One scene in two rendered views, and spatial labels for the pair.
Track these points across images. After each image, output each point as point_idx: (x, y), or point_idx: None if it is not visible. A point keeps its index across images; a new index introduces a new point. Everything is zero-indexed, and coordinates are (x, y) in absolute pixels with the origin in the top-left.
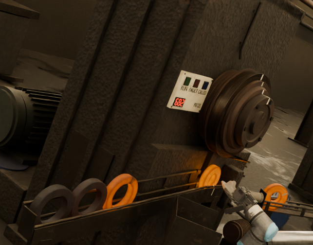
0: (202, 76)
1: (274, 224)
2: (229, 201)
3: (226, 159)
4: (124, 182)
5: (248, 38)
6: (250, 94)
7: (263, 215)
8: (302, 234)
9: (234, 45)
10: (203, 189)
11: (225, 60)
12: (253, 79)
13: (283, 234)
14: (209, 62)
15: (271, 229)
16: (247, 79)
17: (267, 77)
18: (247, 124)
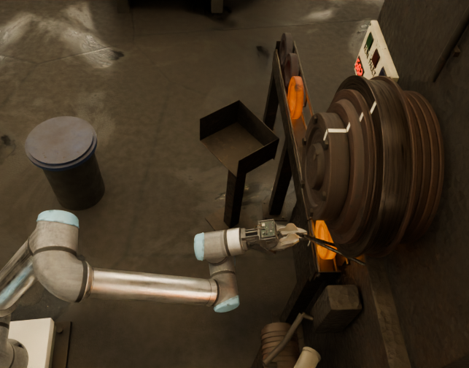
0: (385, 54)
1: (200, 239)
2: (314, 317)
3: (363, 284)
4: (293, 82)
5: None
6: (338, 102)
7: (219, 232)
8: (167, 276)
9: (442, 41)
10: (306, 213)
11: (422, 63)
12: (362, 93)
13: (192, 278)
14: (402, 41)
15: (198, 234)
16: (357, 77)
17: (380, 124)
18: (307, 139)
